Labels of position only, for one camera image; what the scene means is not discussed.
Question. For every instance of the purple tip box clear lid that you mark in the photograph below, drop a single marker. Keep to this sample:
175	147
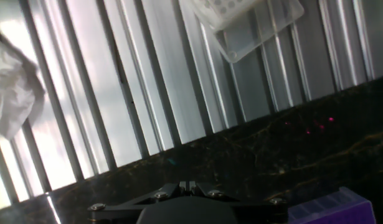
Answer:
334	208

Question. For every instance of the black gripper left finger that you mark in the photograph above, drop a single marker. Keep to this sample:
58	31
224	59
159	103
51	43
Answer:
160	191

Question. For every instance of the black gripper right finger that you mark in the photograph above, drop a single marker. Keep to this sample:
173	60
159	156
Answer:
210	191

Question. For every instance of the black marble pattern mat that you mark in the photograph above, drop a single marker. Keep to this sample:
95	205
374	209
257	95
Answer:
272	155

